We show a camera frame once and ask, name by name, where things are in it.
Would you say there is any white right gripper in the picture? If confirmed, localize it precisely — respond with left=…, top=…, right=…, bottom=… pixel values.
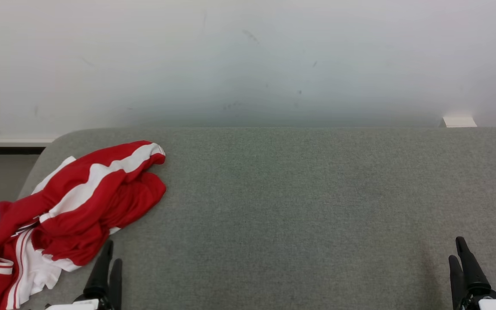
left=448, top=236, right=496, bottom=310

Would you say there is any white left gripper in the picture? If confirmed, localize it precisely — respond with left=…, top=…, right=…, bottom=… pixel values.
left=46, top=240, right=123, bottom=310

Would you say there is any small white wall box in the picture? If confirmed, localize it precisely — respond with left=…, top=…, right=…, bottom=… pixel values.
left=443, top=116, right=477, bottom=128

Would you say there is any white wall baseboard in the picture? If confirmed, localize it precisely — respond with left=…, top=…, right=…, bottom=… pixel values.
left=0, top=137, right=57, bottom=155

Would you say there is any red jersey number 23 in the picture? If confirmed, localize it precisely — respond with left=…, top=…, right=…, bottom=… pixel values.
left=0, top=172, right=167, bottom=310

